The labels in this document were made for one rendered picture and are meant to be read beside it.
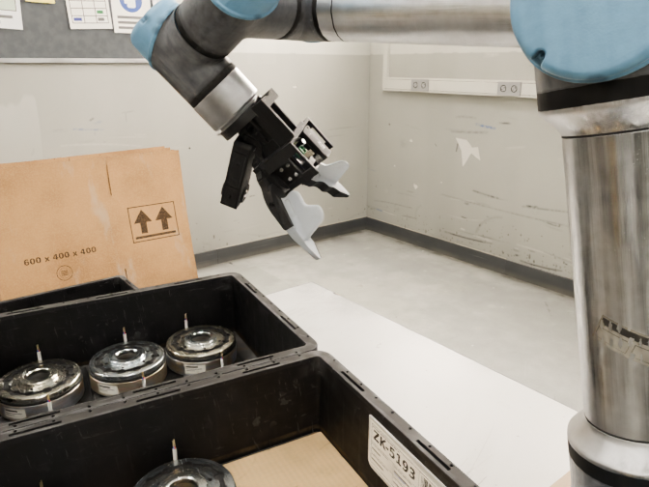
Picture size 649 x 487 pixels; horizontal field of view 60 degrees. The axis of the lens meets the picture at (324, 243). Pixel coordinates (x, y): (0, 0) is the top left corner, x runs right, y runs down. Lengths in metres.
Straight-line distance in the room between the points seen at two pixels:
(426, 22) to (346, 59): 3.52
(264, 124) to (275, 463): 0.40
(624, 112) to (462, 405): 0.69
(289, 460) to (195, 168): 2.98
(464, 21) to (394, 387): 0.66
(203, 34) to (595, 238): 0.45
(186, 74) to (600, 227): 0.48
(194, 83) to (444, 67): 3.19
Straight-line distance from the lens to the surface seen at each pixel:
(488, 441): 0.95
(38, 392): 0.82
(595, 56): 0.41
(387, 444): 0.58
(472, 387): 1.08
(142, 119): 3.40
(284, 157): 0.70
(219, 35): 0.66
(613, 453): 0.51
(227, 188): 0.78
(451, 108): 3.78
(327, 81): 4.05
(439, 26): 0.63
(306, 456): 0.68
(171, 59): 0.70
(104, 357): 0.86
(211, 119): 0.71
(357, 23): 0.68
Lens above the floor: 1.26
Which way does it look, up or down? 18 degrees down
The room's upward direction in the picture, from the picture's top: straight up
